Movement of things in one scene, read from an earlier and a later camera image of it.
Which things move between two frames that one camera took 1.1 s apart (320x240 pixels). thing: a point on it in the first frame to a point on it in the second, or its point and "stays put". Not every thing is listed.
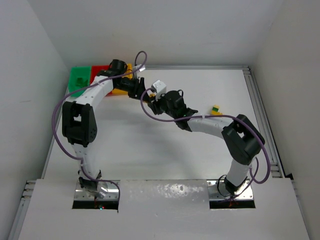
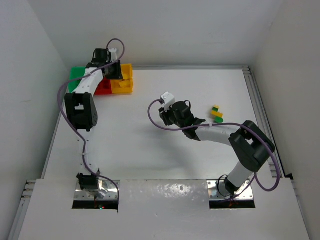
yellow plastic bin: (122, 91) stays put
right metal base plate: (217, 191) stays put
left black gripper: (136, 87) to (114, 71)
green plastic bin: (79, 78) stays put
